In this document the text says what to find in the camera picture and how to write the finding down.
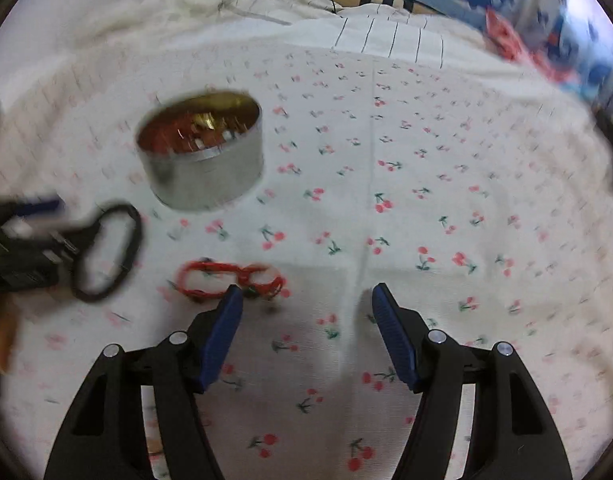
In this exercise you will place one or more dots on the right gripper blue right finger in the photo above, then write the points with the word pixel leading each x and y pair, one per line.
pixel 513 435

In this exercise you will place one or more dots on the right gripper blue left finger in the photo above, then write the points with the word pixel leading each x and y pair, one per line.
pixel 103 434

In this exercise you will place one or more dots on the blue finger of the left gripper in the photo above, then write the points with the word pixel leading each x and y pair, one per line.
pixel 27 208

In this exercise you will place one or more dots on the person's left hand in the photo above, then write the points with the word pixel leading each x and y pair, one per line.
pixel 9 324

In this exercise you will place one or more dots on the round silver metal tin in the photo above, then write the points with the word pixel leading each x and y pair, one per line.
pixel 204 151

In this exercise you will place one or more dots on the white striped duvet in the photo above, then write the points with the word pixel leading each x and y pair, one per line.
pixel 38 34

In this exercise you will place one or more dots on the cherry print bed sheet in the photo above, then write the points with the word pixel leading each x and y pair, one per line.
pixel 491 216

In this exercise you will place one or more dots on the pink crumpled cloth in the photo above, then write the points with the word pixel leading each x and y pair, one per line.
pixel 507 43

